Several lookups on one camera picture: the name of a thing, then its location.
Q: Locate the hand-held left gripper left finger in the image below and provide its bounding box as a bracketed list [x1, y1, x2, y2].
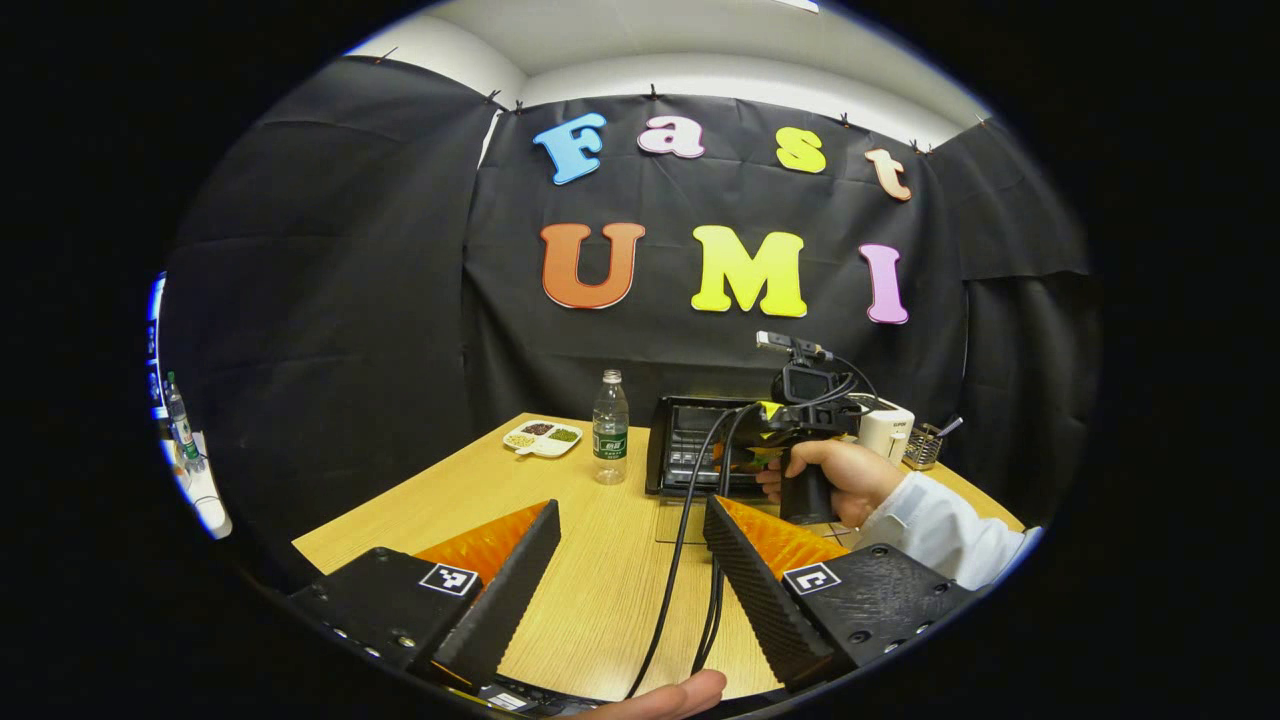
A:
[288, 498, 563, 691]

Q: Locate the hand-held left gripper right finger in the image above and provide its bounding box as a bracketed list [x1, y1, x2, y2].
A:
[703, 494, 976, 693]

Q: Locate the black electric oven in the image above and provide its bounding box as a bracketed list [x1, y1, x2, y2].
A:
[645, 395, 861, 546]

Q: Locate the white toaster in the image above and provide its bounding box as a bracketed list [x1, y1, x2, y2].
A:
[858, 400, 916, 466]

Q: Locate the clear plastic water bottle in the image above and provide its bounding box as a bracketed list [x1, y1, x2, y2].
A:
[592, 369, 631, 486]

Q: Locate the black backdrop cloth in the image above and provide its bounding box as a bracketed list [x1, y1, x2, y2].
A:
[160, 55, 1101, 591]

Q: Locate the white compartment dish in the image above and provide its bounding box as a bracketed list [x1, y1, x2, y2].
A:
[502, 419, 584, 459]

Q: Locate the white side table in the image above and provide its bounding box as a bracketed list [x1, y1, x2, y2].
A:
[160, 430, 233, 541]

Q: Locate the green capped bottle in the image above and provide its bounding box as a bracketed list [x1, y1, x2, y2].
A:
[163, 372, 203, 473]

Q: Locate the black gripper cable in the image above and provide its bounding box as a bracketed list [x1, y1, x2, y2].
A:
[690, 405, 771, 676]
[625, 405, 746, 699]

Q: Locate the wire mesh utensil basket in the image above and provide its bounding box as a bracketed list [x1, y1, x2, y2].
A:
[903, 422, 946, 471]

